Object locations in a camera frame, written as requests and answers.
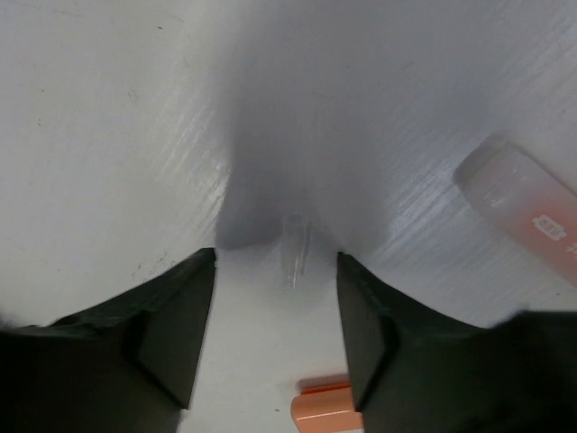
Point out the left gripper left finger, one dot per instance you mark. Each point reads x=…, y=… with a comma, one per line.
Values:
x=128, y=364

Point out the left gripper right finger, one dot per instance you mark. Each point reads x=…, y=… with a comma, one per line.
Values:
x=413, y=369

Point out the clear pen cap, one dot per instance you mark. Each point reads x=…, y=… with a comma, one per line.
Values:
x=294, y=245

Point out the orange capped highlighter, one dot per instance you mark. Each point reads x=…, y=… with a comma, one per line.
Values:
x=325, y=404

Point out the pink orange highlighter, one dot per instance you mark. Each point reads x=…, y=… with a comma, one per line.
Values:
x=522, y=198

